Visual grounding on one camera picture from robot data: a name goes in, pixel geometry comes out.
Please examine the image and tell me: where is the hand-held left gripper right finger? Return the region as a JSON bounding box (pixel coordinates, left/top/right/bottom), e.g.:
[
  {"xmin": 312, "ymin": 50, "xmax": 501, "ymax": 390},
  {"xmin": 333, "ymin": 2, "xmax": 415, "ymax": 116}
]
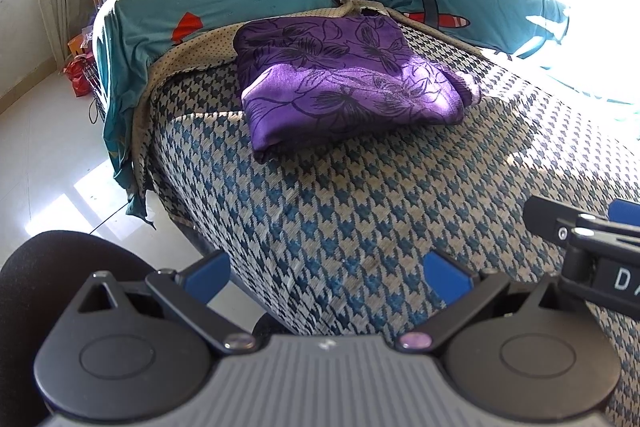
[{"xmin": 396, "ymin": 251, "xmax": 576, "ymax": 354}]

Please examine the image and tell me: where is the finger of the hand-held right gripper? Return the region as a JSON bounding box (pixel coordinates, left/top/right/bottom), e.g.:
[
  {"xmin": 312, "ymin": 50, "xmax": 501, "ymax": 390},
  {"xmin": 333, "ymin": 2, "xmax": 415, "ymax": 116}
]
[
  {"xmin": 522, "ymin": 194, "xmax": 640, "ymax": 259},
  {"xmin": 607, "ymin": 199, "xmax": 640, "ymax": 230}
]

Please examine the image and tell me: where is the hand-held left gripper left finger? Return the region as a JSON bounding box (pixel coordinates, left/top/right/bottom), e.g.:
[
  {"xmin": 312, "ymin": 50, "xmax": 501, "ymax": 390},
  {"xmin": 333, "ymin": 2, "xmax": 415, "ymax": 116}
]
[{"xmin": 77, "ymin": 249, "xmax": 258, "ymax": 354}]

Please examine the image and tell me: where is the purple floral garment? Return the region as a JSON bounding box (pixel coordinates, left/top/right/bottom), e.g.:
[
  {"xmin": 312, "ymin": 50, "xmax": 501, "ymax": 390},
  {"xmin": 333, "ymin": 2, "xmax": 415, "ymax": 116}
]
[{"xmin": 232, "ymin": 16, "xmax": 482, "ymax": 154}]

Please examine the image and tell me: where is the blue houndstooth sofa cover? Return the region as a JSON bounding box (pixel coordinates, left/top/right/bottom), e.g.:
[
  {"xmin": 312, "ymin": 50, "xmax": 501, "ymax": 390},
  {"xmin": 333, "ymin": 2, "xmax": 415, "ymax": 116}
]
[{"xmin": 131, "ymin": 4, "xmax": 640, "ymax": 427}]

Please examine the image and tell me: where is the red plastic bag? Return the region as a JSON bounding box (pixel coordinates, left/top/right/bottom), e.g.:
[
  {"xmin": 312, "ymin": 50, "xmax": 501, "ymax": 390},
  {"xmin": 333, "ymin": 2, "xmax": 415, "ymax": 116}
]
[{"xmin": 61, "ymin": 56, "xmax": 95, "ymax": 98}]

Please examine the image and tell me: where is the black floor cable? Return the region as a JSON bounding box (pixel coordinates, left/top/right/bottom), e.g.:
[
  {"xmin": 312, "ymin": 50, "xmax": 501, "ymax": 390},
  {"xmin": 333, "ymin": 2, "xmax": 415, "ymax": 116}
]
[{"xmin": 87, "ymin": 99, "xmax": 132, "ymax": 233}]

